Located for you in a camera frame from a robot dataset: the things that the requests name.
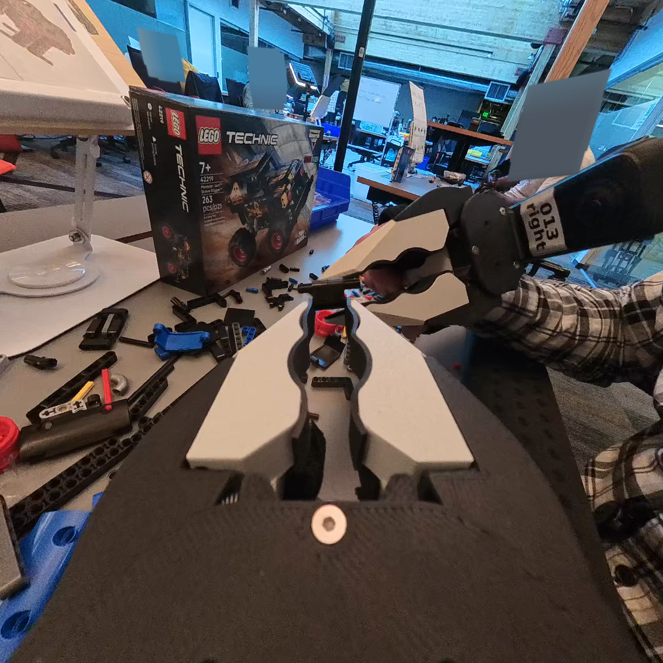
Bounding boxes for black floor pole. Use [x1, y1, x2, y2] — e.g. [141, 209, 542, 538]
[334, 0, 376, 173]

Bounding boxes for tan cardboard sheet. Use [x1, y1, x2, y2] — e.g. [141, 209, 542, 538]
[408, 80, 428, 164]

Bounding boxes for black flat clip panel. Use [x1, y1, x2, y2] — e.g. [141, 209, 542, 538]
[309, 336, 345, 369]

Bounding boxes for person's right hand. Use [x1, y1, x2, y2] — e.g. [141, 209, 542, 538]
[362, 268, 411, 297]

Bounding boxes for building instruction booklet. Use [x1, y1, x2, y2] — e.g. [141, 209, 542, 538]
[0, 0, 130, 99]

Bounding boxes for black connector assembly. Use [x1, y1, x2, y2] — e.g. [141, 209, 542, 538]
[298, 277, 363, 311]

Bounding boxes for grey cross-hole T piece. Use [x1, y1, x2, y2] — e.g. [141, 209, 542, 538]
[39, 400, 89, 419]

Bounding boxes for person's right forearm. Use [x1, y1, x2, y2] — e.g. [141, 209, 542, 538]
[466, 275, 663, 389]

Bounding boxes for scattered small pins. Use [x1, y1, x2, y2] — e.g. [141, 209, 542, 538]
[246, 249, 332, 296]

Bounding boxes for black L-shaped beam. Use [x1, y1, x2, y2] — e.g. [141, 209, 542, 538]
[311, 376, 354, 401]

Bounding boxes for black bent beam with pins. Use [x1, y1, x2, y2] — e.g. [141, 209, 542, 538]
[171, 290, 243, 311]

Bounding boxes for black studded base plate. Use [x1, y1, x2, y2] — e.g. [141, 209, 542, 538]
[414, 331, 622, 570]

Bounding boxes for black curved panel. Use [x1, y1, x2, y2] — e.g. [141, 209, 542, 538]
[18, 399, 133, 462]

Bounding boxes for blue curved panel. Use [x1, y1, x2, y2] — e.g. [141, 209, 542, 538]
[0, 492, 104, 643]

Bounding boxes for black bent frame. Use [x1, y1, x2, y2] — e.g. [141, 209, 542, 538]
[261, 277, 295, 310]

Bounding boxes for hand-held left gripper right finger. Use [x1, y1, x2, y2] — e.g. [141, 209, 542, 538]
[348, 299, 478, 500]

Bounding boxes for grey desk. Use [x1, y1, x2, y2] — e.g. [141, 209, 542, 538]
[0, 194, 415, 519]

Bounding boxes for black frame piece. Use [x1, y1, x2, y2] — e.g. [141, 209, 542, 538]
[79, 308, 129, 352]

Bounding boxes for white board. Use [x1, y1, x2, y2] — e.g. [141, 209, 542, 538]
[355, 77, 402, 127]

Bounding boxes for blue bin of plastic bags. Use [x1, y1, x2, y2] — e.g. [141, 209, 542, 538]
[311, 167, 351, 231]

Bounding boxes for long black beam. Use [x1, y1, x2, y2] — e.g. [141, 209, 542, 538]
[8, 399, 177, 537]

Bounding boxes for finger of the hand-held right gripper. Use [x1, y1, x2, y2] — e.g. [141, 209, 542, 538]
[315, 209, 455, 285]
[363, 271, 471, 328]

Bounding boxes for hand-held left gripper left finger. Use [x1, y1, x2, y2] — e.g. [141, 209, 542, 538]
[185, 299, 328, 500]

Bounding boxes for monster truck toy box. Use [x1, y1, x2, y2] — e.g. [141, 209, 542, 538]
[129, 87, 324, 296]

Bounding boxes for wooden support post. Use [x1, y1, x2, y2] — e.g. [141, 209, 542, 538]
[544, 0, 611, 84]

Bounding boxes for blue folded panel piece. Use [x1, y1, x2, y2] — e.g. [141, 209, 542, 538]
[153, 324, 212, 361]

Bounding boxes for thin black beam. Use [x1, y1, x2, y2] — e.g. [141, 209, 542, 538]
[26, 351, 118, 423]

